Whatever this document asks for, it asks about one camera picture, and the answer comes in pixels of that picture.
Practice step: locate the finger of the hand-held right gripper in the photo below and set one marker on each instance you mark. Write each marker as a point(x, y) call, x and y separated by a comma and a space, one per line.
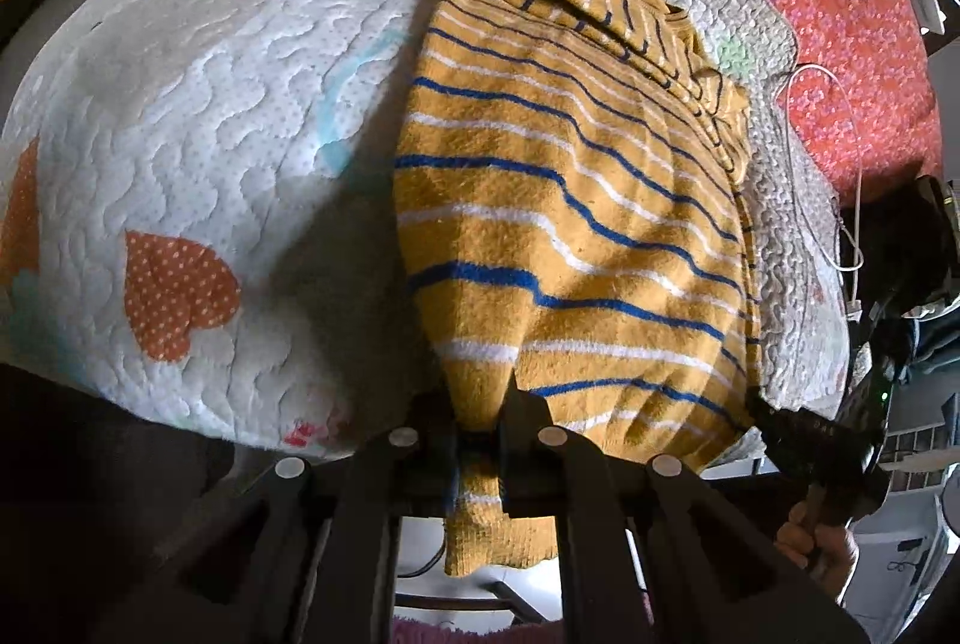
point(795, 438)

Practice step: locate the pink fluffy rug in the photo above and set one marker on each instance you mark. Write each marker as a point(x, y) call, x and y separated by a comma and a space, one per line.
point(480, 633)

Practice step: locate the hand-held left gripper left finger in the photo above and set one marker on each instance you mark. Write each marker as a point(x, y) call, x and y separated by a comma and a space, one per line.
point(437, 464)

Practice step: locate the white cabinet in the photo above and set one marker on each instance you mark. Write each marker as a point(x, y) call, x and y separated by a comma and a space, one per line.
point(907, 539)

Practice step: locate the white quilted heart blanket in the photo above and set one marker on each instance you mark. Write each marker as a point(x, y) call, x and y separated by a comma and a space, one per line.
point(195, 164)

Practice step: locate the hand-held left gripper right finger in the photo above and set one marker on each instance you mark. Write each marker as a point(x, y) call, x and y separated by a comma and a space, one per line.
point(526, 464)

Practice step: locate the red floral bedsheet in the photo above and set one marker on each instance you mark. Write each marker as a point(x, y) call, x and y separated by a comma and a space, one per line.
point(825, 14)

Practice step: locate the person's right hand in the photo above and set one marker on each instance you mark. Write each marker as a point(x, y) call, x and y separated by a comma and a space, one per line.
point(821, 550)

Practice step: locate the yellow striped sweater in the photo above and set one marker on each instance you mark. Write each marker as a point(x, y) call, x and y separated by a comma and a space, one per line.
point(570, 224)

